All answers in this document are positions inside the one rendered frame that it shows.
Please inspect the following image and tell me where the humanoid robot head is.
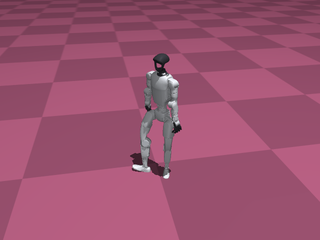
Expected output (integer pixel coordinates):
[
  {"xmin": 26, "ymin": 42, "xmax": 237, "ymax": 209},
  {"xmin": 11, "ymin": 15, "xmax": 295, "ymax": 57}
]
[{"xmin": 153, "ymin": 53, "xmax": 170, "ymax": 77}]

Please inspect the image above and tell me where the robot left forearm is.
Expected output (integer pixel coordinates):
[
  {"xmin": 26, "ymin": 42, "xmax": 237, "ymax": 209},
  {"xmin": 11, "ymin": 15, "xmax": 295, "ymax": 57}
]
[{"xmin": 170, "ymin": 102, "xmax": 180, "ymax": 126}]

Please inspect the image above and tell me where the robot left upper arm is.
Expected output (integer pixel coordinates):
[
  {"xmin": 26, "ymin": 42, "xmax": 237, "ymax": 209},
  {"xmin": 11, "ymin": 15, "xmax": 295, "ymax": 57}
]
[{"xmin": 168, "ymin": 78, "xmax": 179, "ymax": 109}]

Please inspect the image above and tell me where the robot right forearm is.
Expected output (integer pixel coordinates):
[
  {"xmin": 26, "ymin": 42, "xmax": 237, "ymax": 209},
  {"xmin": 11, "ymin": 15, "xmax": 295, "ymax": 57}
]
[{"xmin": 144, "ymin": 93, "xmax": 152, "ymax": 108}]

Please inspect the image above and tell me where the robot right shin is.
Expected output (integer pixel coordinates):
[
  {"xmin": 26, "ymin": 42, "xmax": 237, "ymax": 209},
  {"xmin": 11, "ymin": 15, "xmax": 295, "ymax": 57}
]
[{"xmin": 140, "ymin": 140, "xmax": 151, "ymax": 169}]

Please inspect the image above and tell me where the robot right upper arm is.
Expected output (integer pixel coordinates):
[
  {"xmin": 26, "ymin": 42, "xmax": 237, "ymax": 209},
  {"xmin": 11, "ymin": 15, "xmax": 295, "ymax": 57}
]
[{"xmin": 143, "ymin": 71, "xmax": 155, "ymax": 96}]

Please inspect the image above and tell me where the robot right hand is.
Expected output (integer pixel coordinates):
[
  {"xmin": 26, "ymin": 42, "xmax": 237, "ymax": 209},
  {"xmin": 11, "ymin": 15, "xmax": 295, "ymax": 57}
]
[{"xmin": 145, "ymin": 105, "xmax": 152, "ymax": 112}]

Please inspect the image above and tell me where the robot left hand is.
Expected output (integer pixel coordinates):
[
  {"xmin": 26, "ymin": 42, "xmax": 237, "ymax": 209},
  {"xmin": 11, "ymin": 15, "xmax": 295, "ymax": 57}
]
[{"xmin": 172, "ymin": 122, "xmax": 182, "ymax": 134}]

